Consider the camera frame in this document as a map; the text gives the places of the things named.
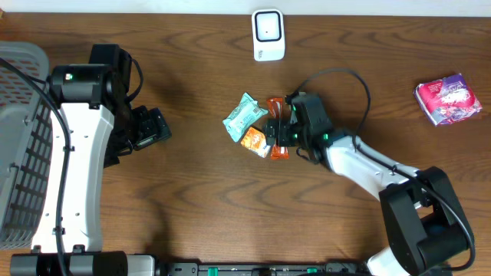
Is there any red orange snack bar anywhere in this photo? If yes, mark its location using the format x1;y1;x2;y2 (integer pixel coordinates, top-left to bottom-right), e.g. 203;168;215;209
267;97;289;159

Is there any teal wet wipes pack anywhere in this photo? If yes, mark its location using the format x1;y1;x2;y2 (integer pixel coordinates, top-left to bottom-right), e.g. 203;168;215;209
222;93;268;143

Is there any purple red tissue pack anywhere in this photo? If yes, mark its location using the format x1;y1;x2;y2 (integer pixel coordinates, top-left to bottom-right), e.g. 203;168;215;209
414;74;483;127

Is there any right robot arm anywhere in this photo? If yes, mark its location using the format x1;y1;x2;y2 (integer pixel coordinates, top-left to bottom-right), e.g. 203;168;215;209
263;94;476;275

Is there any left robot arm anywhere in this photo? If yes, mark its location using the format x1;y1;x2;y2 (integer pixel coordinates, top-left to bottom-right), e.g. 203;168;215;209
1;41;171;275

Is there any grey plastic mesh basket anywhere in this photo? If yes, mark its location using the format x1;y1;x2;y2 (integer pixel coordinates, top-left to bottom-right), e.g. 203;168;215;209
0;40;54;250

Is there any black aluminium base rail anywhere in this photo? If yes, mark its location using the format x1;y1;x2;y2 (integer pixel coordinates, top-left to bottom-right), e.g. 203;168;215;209
155;262;371;276

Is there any white barcode scanner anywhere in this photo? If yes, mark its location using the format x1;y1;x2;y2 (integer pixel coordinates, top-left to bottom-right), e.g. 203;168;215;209
251;8;286;62

